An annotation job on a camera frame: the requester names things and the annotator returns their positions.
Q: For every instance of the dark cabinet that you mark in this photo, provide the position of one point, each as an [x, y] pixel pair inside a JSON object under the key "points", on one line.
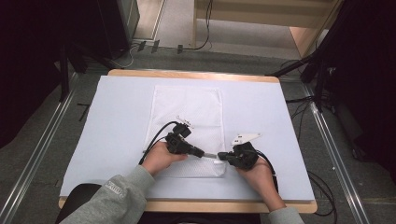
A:
{"points": [[115, 28]]}

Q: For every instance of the metal floor rail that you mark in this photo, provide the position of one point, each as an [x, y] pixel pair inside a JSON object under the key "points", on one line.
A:
{"points": [[330, 149], [40, 140]]}

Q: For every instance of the person's left hand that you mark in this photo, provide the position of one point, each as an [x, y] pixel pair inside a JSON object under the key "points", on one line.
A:
{"points": [[160, 158]]}

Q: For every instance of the black chair seat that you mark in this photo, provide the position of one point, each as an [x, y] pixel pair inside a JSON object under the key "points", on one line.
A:
{"points": [[79, 196]]}

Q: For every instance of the white mesh laundry bag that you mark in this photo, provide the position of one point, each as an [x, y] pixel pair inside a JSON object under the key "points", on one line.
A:
{"points": [[190, 105]]}

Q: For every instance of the black metal stand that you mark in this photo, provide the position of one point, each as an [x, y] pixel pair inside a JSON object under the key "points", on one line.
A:
{"points": [[319, 84], [64, 74]]}

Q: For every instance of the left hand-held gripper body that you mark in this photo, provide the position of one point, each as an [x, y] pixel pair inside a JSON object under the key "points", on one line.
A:
{"points": [[179, 141]]}

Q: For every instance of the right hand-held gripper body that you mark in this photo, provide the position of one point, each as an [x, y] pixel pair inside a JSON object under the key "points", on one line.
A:
{"points": [[244, 155]]}

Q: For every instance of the light wooden furniture frame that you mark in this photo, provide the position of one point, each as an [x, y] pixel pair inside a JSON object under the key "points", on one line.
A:
{"points": [[264, 12]]}

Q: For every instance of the white table cover sheet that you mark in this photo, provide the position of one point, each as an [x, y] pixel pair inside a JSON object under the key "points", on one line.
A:
{"points": [[118, 99]]}

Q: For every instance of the wooden table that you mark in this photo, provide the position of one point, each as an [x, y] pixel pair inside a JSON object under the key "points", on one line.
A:
{"points": [[186, 74]]}

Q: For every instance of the dark curtain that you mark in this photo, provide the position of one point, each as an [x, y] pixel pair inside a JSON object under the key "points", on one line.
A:
{"points": [[28, 62], [370, 77]]}

